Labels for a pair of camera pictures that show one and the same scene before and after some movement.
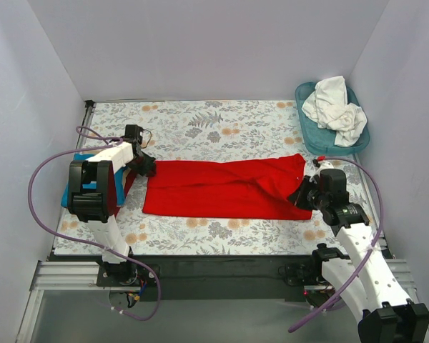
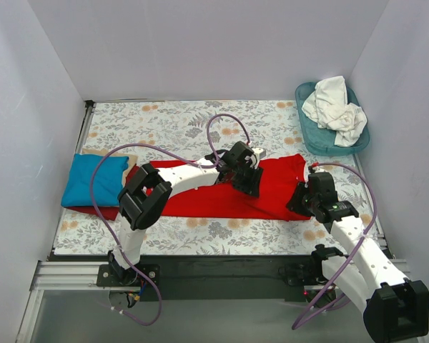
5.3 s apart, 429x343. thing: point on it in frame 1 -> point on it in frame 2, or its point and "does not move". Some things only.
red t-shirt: [257, 188] does not move
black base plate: [214, 277] does not move
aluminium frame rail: [51, 275] does not move
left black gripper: [145, 164] -> [249, 179]
